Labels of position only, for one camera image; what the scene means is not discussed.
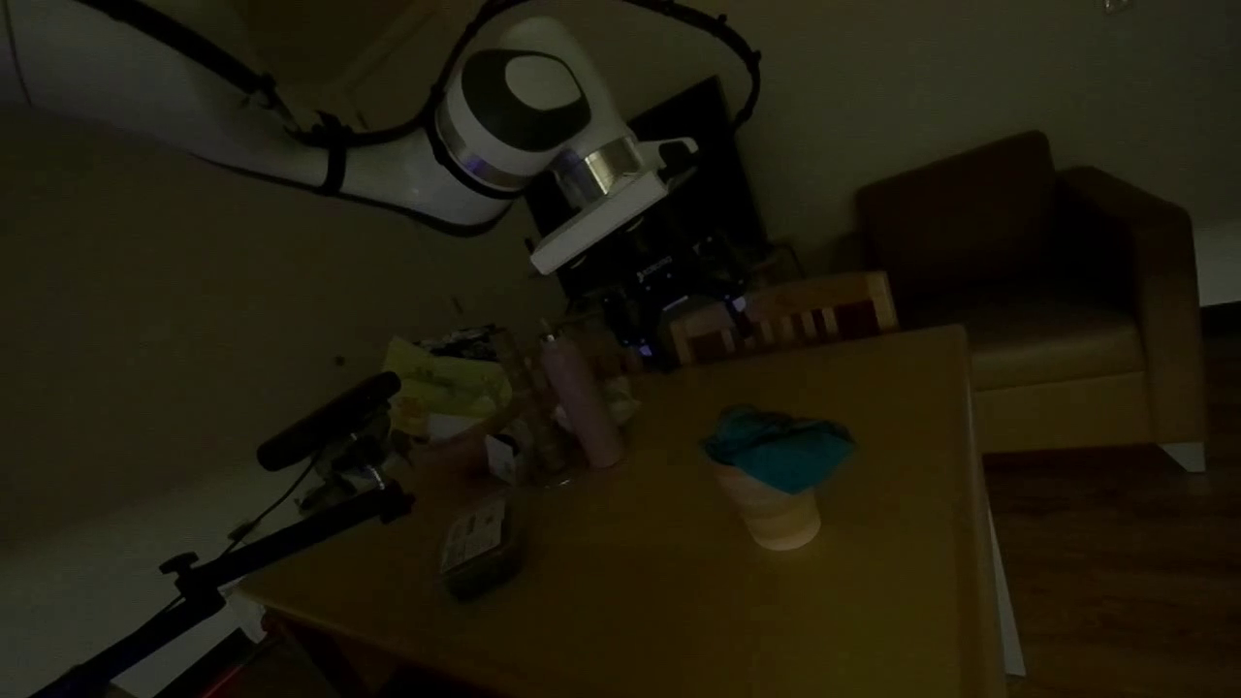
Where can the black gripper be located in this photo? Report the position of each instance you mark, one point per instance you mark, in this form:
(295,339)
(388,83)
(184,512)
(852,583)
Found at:
(666,254)

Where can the blue cloth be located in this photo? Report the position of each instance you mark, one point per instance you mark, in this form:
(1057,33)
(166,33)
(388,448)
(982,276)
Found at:
(780,448)

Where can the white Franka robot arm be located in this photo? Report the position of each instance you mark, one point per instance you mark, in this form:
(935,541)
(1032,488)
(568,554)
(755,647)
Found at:
(388,143)

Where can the beige cup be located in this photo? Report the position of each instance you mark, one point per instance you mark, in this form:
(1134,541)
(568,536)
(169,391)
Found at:
(774,517)

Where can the low television stand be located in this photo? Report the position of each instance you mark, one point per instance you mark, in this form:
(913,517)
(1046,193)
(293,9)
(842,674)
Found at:
(779,267)

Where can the wooden slatted chair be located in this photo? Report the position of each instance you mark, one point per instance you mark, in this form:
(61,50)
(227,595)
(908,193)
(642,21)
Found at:
(818,313)

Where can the black flat television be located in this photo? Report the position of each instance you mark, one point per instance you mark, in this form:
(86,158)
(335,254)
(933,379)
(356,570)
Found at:
(721,167)

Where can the clear drinking glass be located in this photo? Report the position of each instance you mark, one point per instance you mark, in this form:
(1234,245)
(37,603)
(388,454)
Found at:
(536,427)

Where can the yellow-green crumpled bag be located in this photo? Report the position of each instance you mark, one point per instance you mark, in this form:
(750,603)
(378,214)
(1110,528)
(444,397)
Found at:
(447,387)

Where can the brown armchair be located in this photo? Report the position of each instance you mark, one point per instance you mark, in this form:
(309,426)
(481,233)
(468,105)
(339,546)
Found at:
(1032,296)

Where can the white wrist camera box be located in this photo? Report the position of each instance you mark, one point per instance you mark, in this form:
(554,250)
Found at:
(600,221)

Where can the black stereo camera bar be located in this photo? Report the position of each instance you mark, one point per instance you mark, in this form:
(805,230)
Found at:
(325,421)

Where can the black camera tripod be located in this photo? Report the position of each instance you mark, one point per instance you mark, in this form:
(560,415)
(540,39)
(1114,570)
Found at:
(234,561)

